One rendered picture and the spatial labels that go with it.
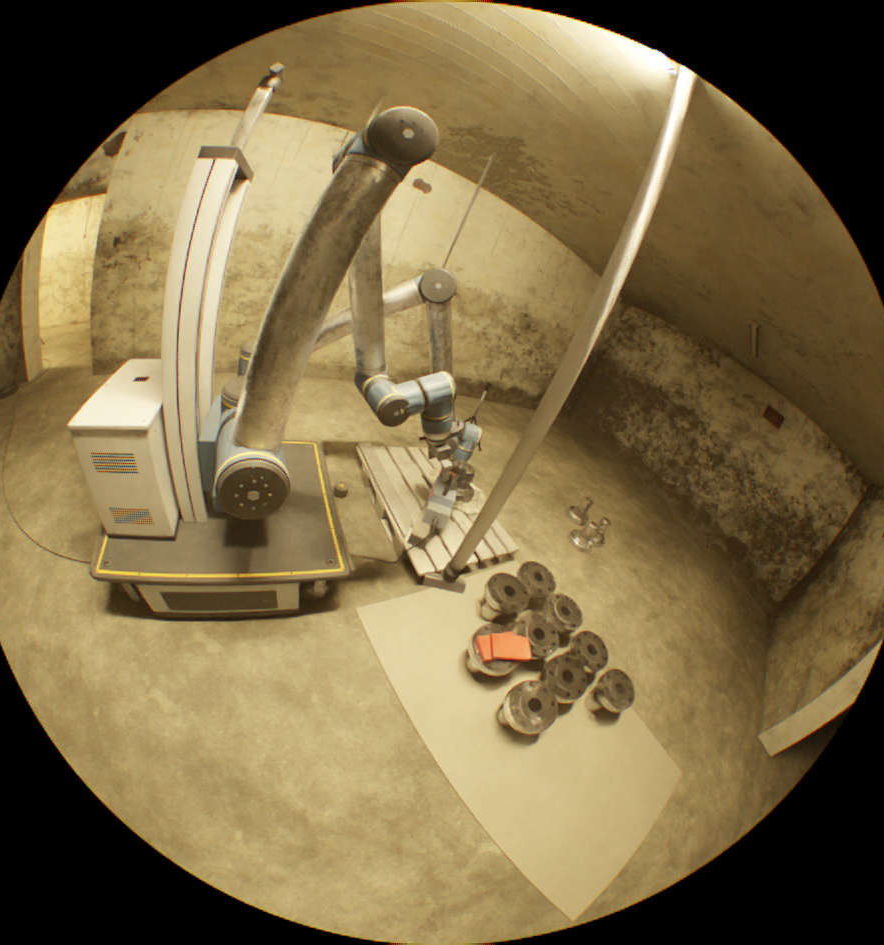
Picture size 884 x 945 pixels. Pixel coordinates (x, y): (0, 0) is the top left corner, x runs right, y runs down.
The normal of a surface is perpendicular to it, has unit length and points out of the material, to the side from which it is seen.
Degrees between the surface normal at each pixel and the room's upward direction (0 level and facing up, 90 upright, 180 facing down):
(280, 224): 90
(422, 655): 0
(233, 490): 90
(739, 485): 90
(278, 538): 0
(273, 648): 0
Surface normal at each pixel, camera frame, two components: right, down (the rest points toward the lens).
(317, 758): 0.35, -0.78
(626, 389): -0.82, 0.01
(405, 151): 0.47, 0.72
